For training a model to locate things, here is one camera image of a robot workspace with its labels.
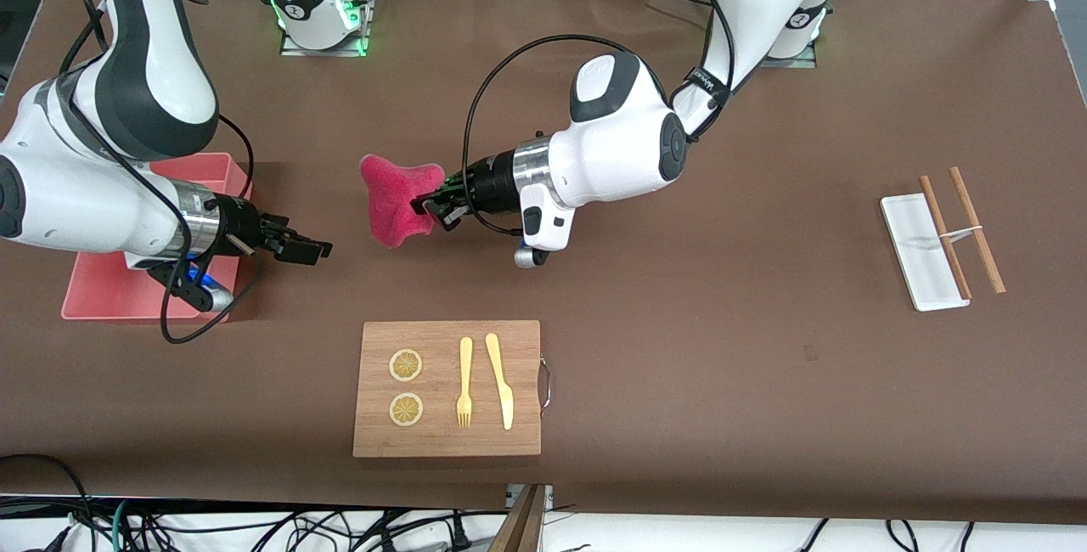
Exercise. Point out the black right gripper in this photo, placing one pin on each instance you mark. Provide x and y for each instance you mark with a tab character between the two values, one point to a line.
240	227

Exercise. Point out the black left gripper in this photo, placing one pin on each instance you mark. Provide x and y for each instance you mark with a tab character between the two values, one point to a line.
490	180

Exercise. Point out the magenta pink cloth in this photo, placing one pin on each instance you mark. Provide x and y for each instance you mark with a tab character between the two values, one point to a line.
391	195

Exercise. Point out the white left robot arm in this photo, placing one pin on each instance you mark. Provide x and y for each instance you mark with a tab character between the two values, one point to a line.
620	144

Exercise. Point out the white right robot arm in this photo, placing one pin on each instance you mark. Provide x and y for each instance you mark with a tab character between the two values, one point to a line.
76	195

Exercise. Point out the yellow plastic fork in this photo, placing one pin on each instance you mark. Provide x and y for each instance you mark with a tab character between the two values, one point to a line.
465	365

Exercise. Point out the lemon slice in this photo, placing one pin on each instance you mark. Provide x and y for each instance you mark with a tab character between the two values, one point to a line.
406	410
406	365

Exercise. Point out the yellow plastic knife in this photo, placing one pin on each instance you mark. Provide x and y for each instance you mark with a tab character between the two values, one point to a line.
501	382

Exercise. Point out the pink plastic bin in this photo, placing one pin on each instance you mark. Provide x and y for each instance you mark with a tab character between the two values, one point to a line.
102	293

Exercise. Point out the wooden cutting board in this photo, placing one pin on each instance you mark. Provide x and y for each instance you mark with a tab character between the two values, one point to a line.
442	442

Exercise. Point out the brown paper table cover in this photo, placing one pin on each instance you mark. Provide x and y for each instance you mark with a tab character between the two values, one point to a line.
679	323

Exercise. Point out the brown wooden plank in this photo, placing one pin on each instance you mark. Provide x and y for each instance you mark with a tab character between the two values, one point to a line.
520	526

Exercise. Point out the black power plug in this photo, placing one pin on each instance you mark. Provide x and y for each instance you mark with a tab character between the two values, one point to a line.
459	535

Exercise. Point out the white rectangular tray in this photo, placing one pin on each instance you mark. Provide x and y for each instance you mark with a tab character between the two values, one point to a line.
913	246

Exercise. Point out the brown wooden chopstick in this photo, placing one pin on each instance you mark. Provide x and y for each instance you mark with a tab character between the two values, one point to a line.
968	204
934	208

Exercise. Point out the small white strip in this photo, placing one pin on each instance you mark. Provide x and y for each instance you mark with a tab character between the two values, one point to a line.
961	233

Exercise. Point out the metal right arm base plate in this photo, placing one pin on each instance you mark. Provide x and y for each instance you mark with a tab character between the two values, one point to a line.
293	51

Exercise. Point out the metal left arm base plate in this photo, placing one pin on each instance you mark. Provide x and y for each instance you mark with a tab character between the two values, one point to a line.
798	62

